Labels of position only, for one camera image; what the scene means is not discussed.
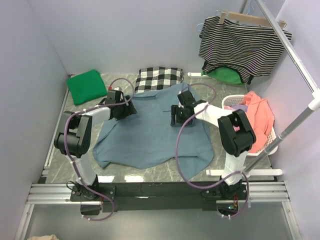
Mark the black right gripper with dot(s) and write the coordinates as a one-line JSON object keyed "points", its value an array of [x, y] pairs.
{"points": [[174, 115]]}

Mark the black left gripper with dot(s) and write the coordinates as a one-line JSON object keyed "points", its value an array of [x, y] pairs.
{"points": [[129, 107]]}

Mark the blue t shirt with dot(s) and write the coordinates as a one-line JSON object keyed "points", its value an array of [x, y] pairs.
{"points": [[147, 139]]}

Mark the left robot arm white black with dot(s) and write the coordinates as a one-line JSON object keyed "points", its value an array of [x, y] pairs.
{"points": [[73, 134]]}

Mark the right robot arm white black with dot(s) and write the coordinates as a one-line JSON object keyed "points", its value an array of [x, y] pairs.
{"points": [[236, 134]]}

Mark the folded black white checkered shirt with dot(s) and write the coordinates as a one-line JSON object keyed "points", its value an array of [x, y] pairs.
{"points": [[157, 78]]}

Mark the folded green t shirt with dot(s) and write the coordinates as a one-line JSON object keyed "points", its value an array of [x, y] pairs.
{"points": [[86, 87]]}

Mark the lilac garment in basket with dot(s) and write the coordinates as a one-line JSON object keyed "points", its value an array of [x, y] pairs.
{"points": [[235, 107]]}

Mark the green garment under striped shirt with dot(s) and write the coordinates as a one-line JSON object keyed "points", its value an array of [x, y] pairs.
{"points": [[224, 74]]}

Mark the white laundry basket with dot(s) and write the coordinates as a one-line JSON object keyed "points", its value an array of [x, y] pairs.
{"points": [[238, 99]]}

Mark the coral pink shirt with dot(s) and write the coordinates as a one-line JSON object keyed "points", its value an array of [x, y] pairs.
{"points": [[260, 117]]}

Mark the black white striped shirt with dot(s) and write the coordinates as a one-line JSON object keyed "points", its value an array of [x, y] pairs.
{"points": [[250, 51]]}

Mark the wooden clip hanger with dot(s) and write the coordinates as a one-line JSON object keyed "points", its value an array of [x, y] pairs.
{"points": [[240, 17]]}

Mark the silver clothes rack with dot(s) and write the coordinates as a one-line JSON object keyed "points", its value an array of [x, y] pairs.
{"points": [[313, 106]]}

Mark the beige cloth at bottom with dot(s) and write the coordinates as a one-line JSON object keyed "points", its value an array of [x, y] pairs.
{"points": [[44, 237]]}

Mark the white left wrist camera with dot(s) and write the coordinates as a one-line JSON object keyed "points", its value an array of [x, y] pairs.
{"points": [[117, 88]]}

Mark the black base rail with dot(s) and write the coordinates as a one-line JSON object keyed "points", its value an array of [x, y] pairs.
{"points": [[135, 196]]}

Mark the aluminium frame rail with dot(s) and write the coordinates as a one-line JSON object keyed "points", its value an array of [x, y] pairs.
{"points": [[269, 216]]}

